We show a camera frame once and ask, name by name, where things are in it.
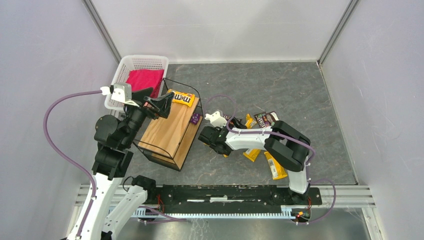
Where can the pink cloth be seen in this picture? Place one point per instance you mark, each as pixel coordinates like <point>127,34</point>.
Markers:
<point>146,78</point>

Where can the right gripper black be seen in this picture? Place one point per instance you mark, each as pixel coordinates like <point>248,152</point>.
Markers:
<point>209,139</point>

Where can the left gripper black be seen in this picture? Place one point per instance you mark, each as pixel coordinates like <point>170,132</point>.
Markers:
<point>142,105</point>

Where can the right corner aluminium profile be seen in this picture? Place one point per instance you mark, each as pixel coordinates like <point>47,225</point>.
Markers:
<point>352,4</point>

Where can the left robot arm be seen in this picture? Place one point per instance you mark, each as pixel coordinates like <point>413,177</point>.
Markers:
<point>114,138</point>

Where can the purple candy bag upper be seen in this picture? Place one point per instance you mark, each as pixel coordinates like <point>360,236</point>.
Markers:
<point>233,121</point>

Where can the small purple candy bag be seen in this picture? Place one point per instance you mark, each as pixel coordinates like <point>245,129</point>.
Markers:
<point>195,118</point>

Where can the corner aluminium profile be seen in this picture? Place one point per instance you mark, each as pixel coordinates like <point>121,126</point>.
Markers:
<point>101,27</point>
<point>352,4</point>

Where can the purple candy bag right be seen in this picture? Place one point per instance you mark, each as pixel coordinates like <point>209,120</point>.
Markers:
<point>262,120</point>

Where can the brown candy bag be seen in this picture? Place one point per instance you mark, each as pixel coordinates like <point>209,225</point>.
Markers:
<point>271,117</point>

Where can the wooden wire shelf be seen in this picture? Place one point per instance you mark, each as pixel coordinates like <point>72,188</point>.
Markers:
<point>167,141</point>

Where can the yellow candy bag on shelf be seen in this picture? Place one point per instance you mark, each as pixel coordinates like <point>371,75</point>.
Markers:
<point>182,98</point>

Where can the white plastic basket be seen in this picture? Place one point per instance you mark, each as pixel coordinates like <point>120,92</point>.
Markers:
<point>141,62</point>

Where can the yellow candy bag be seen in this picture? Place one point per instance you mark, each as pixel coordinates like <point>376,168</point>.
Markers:
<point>250,121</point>
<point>252,154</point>
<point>277,171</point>
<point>182,98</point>
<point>220,148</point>

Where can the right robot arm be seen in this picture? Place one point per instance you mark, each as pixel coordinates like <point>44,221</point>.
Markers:
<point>290,148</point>

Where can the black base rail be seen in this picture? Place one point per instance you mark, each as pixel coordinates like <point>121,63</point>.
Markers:
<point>229,199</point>

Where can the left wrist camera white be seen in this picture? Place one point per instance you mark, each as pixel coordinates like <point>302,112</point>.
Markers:
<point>120,92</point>

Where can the left corner aluminium profile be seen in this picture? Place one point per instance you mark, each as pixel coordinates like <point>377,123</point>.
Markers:
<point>101,27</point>

